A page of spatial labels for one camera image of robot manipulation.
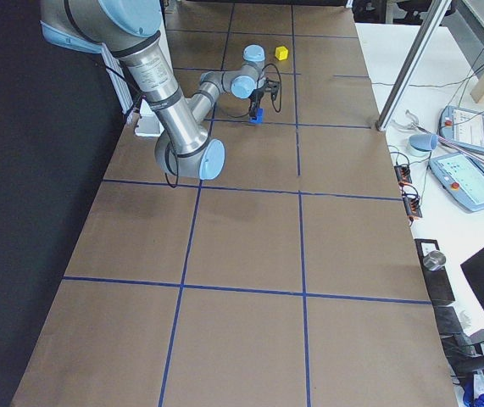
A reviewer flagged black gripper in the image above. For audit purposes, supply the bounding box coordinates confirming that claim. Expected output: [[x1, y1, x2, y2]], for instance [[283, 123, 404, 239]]
[[248, 78, 272, 118]]

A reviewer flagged blue cube block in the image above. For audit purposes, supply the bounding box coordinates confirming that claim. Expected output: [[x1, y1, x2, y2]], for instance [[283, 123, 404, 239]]
[[249, 108, 264, 124]]

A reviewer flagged yellow cube block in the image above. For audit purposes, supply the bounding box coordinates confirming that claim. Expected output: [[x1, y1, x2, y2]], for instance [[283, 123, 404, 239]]
[[274, 46, 289, 61]]

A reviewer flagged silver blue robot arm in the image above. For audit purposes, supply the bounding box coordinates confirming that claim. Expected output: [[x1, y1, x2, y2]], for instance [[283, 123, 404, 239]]
[[40, 1, 225, 180], [188, 44, 275, 123]]

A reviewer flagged reacher grabber stick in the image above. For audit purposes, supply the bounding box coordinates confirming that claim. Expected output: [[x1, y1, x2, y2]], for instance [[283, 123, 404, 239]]
[[391, 109, 484, 179]]

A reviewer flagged black orange connector strip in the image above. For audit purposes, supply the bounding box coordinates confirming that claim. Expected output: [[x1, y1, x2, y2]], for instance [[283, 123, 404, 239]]
[[402, 192, 422, 220], [393, 164, 412, 186]]

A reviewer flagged far teach pendant tablet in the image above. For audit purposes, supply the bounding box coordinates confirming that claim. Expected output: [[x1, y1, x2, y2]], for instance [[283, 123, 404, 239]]
[[438, 105, 484, 153]]

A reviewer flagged teach pendant tablet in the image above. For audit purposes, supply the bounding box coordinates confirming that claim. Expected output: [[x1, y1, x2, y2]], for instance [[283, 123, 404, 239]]
[[429, 153, 484, 212], [438, 105, 484, 153]]

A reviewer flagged near teach pendant tablet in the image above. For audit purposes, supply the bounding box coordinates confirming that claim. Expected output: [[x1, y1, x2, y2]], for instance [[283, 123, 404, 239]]
[[429, 153, 484, 212]]

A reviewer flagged metal cup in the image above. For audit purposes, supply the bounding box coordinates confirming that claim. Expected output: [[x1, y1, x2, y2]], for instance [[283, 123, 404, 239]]
[[422, 250, 447, 271]]

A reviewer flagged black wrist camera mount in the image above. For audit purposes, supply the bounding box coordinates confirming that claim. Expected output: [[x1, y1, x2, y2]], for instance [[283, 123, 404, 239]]
[[265, 78, 281, 99]]

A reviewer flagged white camera pole mount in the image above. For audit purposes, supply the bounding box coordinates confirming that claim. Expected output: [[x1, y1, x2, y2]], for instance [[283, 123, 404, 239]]
[[124, 94, 164, 137]]

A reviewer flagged aluminium frame post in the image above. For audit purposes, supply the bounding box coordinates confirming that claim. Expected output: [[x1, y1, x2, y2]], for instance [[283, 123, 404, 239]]
[[376, 0, 452, 131]]

